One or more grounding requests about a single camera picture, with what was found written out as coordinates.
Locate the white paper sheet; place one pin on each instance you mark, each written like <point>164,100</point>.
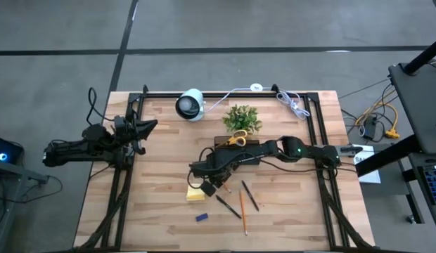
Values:
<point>371,175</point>

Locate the blue eraser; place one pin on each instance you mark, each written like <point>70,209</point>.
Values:
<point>202,217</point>

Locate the grey side table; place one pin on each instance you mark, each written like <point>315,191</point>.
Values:
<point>17,172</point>

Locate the black power adapter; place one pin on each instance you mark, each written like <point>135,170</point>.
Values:
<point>371,128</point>

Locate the yellow sticky note pad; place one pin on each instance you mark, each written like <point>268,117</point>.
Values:
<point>193,193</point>

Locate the black slanted pole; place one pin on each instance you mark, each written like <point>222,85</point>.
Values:
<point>423,56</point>

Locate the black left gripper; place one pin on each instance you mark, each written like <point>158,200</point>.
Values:
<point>124,131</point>

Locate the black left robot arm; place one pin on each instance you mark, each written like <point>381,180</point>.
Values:
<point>74,151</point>

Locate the computer with blue light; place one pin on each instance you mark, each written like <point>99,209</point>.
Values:
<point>10,151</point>

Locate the black pen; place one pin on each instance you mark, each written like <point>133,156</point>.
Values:
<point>250,195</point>
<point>228,206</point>

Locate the green plant in white pot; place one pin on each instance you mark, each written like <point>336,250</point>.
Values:
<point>242,119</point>

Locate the orange pencil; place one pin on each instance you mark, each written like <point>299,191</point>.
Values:
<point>227,188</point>
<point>243,212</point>

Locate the keyboard with coloured keys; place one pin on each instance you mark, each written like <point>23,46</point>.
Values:
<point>434,182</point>

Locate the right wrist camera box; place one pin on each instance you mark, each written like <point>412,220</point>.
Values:
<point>208,189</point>

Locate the black side desk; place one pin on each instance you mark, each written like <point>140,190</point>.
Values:
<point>422,105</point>

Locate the black mesh desk organizer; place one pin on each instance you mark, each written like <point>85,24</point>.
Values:
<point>254,144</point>

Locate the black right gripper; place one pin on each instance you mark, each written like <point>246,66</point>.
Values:
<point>218,163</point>

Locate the white round camera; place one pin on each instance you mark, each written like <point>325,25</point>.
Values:
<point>198,105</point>

